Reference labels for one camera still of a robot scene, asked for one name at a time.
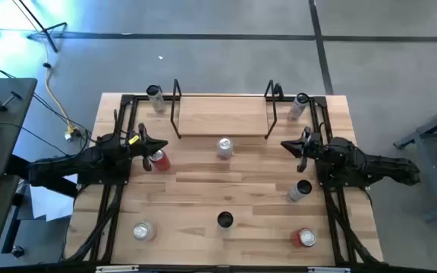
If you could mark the silver metal bracket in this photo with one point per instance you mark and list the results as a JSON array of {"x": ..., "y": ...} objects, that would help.
[
  {"x": 116, "y": 268},
  {"x": 328, "y": 270}
]

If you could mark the tall slim white can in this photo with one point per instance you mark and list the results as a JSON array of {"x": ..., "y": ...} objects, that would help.
[
  {"x": 296, "y": 108},
  {"x": 298, "y": 192}
]

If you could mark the wooden shelf board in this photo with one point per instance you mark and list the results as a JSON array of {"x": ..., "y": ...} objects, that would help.
[{"x": 222, "y": 115}]

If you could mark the black metal shelf side frame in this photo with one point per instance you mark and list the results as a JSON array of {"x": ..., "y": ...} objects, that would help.
[
  {"x": 275, "y": 113},
  {"x": 172, "y": 113}
]

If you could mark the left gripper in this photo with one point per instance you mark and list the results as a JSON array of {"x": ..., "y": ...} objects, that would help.
[{"x": 143, "y": 149}]

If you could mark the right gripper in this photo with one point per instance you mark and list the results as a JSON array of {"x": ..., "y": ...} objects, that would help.
[{"x": 306, "y": 149}]

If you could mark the black desk base frame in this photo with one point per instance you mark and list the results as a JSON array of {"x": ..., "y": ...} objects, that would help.
[{"x": 44, "y": 178}]

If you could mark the yellow tape label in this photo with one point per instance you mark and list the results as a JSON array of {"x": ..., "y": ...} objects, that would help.
[{"x": 134, "y": 140}]

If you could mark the black frame clamp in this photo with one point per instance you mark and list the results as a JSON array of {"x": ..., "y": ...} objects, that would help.
[{"x": 279, "y": 91}]

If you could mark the yellow-white power plug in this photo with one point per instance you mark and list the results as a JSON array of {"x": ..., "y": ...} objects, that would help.
[{"x": 71, "y": 133}]

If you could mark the short silver can red print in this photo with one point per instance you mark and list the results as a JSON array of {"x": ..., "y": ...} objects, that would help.
[
  {"x": 142, "y": 231},
  {"x": 225, "y": 146}
]

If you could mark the black tripod stand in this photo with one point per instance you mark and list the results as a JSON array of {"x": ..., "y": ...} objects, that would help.
[{"x": 38, "y": 26}]

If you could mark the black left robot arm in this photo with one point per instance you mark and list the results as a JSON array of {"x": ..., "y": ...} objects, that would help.
[{"x": 89, "y": 159}]

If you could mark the black front rail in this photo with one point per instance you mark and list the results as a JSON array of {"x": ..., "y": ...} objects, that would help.
[{"x": 184, "y": 270}]

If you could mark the red Coca-Cola can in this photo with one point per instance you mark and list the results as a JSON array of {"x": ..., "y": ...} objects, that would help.
[
  {"x": 161, "y": 162},
  {"x": 305, "y": 237}
]

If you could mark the white paper sheets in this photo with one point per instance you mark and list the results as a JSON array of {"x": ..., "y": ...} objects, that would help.
[{"x": 51, "y": 206}]

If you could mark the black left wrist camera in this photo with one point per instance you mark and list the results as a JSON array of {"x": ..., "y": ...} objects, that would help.
[{"x": 131, "y": 146}]

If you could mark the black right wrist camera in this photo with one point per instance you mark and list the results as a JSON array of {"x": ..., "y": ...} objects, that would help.
[{"x": 316, "y": 141}]

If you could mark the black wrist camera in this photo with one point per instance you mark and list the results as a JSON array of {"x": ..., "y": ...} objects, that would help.
[
  {"x": 316, "y": 141},
  {"x": 131, "y": 146}
]

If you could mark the Celsius Arctic Vibe can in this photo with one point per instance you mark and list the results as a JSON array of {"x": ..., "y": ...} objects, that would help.
[{"x": 225, "y": 220}]

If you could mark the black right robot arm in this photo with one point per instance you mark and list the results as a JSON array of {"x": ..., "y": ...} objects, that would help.
[{"x": 374, "y": 163}]

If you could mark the blue-grey metal cart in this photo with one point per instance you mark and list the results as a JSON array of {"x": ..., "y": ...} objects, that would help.
[{"x": 430, "y": 170}]

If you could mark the tall white can red print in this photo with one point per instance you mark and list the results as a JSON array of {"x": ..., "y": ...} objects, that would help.
[{"x": 157, "y": 100}]

